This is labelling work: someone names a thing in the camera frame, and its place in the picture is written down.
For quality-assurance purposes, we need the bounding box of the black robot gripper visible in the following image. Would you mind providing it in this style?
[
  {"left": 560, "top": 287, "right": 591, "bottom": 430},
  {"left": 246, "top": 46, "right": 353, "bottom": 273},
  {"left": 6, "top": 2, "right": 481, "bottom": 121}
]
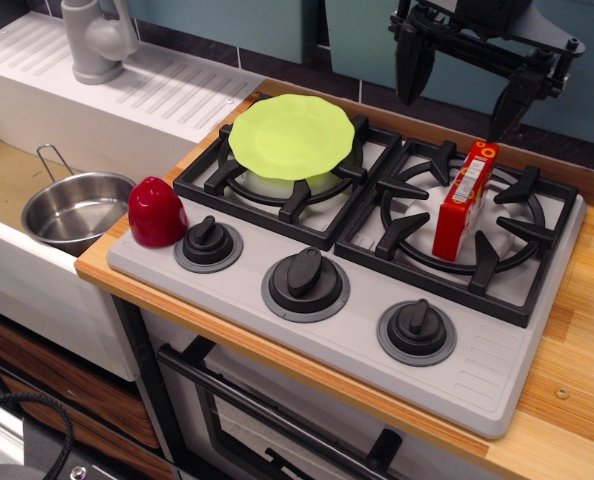
[{"left": 389, "top": 1, "right": 586, "bottom": 142}]

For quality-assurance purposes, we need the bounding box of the red cereal box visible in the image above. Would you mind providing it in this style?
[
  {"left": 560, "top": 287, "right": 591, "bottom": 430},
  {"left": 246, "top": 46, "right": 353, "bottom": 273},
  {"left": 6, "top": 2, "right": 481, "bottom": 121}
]
[{"left": 432, "top": 140, "right": 500, "bottom": 261}]

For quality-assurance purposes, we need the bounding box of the red toy sweet potato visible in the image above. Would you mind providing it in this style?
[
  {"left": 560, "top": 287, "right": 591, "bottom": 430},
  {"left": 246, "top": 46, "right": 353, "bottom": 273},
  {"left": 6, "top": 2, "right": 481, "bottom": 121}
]
[{"left": 128, "top": 176, "right": 189, "bottom": 248}]

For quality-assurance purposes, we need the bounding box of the light green plastic plate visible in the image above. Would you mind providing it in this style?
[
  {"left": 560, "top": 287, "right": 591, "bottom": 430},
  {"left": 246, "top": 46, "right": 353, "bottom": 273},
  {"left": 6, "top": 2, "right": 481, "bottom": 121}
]
[{"left": 228, "top": 94, "right": 355, "bottom": 181}]

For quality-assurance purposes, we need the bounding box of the white toy sink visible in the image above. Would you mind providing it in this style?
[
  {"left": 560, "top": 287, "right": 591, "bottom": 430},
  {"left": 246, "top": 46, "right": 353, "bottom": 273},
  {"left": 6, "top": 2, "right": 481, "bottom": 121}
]
[{"left": 0, "top": 13, "right": 261, "bottom": 381}]

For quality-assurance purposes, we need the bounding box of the stainless steel pot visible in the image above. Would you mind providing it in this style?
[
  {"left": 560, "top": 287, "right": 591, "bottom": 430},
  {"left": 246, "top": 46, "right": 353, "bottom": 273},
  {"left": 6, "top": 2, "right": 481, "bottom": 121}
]
[{"left": 21, "top": 172, "right": 136, "bottom": 257}]

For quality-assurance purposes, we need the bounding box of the black right burner grate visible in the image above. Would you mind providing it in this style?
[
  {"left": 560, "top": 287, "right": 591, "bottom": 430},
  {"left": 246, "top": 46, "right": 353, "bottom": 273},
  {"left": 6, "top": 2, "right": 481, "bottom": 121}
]
[{"left": 335, "top": 139, "right": 579, "bottom": 327}]

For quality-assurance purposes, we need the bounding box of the black burner grate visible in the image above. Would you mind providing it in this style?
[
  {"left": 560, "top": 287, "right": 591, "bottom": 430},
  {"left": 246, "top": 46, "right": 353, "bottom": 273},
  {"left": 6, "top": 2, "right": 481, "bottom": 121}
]
[
  {"left": 174, "top": 110, "right": 403, "bottom": 250},
  {"left": 335, "top": 139, "right": 579, "bottom": 327}
]

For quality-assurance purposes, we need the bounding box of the black left burner grate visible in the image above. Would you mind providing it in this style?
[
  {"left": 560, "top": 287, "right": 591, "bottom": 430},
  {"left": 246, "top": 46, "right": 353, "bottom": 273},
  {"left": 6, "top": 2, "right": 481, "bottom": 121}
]
[{"left": 174, "top": 110, "right": 403, "bottom": 250}]

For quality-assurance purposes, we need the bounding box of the black right stove knob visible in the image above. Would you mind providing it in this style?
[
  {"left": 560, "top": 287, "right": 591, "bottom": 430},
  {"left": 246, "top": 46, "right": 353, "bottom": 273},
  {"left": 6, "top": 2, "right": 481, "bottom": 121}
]
[{"left": 377, "top": 299, "right": 457, "bottom": 367}]

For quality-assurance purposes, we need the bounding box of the black stove knob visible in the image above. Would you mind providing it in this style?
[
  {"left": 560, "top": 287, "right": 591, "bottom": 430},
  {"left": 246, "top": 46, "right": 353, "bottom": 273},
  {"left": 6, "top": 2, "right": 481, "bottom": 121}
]
[
  {"left": 174, "top": 215, "right": 244, "bottom": 274},
  {"left": 377, "top": 299, "right": 457, "bottom": 367},
  {"left": 261, "top": 247, "right": 350, "bottom": 323}
]

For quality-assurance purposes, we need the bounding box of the black middle stove knob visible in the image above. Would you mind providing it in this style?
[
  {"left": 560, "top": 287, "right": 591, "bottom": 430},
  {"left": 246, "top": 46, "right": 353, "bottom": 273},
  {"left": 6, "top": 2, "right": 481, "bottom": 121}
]
[{"left": 261, "top": 247, "right": 350, "bottom": 323}]

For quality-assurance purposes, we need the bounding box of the grey toy stove top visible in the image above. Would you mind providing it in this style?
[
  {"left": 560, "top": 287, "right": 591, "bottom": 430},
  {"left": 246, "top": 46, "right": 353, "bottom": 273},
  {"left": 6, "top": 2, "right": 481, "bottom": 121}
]
[{"left": 105, "top": 94, "right": 588, "bottom": 441}]

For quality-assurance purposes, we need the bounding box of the black left stove knob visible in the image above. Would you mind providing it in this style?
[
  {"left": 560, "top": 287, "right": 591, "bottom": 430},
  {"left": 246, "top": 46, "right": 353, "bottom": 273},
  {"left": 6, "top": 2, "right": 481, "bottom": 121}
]
[{"left": 174, "top": 215, "right": 244, "bottom": 274}]

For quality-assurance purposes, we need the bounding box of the grey toy faucet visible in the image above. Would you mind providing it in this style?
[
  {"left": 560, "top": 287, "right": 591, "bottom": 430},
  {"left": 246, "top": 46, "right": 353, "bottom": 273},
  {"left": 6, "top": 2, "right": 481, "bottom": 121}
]
[{"left": 61, "top": 0, "right": 139, "bottom": 85}]

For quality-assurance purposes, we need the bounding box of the toy oven door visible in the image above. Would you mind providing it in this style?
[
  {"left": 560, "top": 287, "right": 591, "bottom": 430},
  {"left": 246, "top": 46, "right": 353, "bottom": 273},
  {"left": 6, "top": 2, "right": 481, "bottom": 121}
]
[{"left": 157, "top": 338, "right": 475, "bottom": 479}]

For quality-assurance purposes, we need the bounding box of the wooden drawer front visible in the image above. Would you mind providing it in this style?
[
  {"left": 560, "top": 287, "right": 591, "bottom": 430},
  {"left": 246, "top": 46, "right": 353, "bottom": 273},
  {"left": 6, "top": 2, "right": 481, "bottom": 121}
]
[{"left": 0, "top": 315, "right": 160, "bottom": 450}]

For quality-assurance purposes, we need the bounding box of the black oven door handle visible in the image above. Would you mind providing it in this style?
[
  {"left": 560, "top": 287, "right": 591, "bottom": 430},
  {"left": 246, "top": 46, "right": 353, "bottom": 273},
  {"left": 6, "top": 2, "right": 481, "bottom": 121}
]
[{"left": 157, "top": 344, "right": 402, "bottom": 479}]

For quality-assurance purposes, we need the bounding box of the black cable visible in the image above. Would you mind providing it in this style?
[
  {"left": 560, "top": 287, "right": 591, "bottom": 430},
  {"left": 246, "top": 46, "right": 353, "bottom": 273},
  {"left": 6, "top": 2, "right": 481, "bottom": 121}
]
[{"left": 0, "top": 392, "right": 75, "bottom": 480}]

